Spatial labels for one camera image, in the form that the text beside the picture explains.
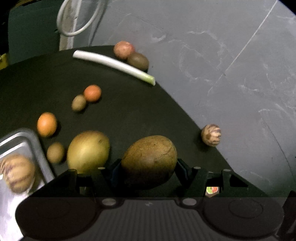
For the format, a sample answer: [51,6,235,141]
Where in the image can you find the larger orange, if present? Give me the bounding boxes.
[37,112,57,137]

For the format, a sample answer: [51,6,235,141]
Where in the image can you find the kiwi beside tray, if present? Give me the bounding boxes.
[47,142,65,164]

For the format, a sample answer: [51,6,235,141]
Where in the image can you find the red apple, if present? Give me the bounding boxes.
[113,41,135,60]

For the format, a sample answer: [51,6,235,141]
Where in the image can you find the white leek stalk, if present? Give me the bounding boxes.
[73,50,156,86]

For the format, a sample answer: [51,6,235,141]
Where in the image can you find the white flexible hose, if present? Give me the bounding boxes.
[56,0,105,37]

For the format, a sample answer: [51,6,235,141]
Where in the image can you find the grey cabinet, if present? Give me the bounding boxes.
[8,1,62,64]

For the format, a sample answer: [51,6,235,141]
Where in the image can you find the large striped pepino melon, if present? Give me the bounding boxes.
[1,154,36,194]

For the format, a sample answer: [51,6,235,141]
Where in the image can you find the small striped pepino melon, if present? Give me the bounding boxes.
[201,124,221,147]

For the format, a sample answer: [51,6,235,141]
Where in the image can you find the brown-green mango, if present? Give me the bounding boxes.
[121,135,178,187]

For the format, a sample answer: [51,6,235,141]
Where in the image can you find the stainless steel tray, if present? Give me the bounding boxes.
[1,128,54,240]

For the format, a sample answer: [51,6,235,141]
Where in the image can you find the small orange tangerine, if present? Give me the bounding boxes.
[83,85,101,102]

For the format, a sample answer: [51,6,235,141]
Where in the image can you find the yellow-green mango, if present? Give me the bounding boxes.
[67,131,110,174]

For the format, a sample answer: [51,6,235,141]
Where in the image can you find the kiwi beside tangerine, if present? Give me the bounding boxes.
[71,94,86,112]

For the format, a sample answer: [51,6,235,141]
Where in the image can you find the dark kiwi by wall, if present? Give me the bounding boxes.
[127,52,149,71]

